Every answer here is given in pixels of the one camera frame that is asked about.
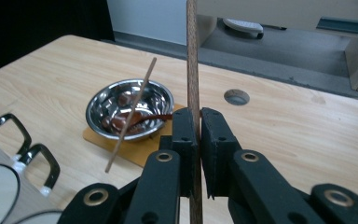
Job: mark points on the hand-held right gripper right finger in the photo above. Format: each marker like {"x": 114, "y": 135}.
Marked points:
{"x": 217, "y": 155}

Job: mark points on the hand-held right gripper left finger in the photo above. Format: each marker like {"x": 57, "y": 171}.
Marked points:
{"x": 183, "y": 155}

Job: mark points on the red-brown wooden spoon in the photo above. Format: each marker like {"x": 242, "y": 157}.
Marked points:
{"x": 160, "y": 117}

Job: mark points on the wooden coaster with slots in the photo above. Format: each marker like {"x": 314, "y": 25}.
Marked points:
{"x": 136, "y": 152}

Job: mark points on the stainless steel bowl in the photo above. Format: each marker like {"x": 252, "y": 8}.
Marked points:
{"x": 155, "y": 96}

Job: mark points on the single wooden chopstick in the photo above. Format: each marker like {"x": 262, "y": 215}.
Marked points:
{"x": 192, "y": 62}
{"x": 133, "y": 112}

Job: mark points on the grey round table grommet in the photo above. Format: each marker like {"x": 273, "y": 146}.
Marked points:
{"x": 236, "y": 97}

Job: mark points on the flat grey floor device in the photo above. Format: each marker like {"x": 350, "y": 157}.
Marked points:
{"x": 242, "y": 26}

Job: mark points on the white cabinet panel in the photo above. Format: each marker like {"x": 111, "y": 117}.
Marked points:
{"x": 146, "y": 18}

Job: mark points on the white enamel mug black rim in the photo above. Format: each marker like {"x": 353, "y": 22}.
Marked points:
{"x": 0, "y": 193}

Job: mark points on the black curtain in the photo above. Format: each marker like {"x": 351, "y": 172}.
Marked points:
{"x": 37, "y": 25}

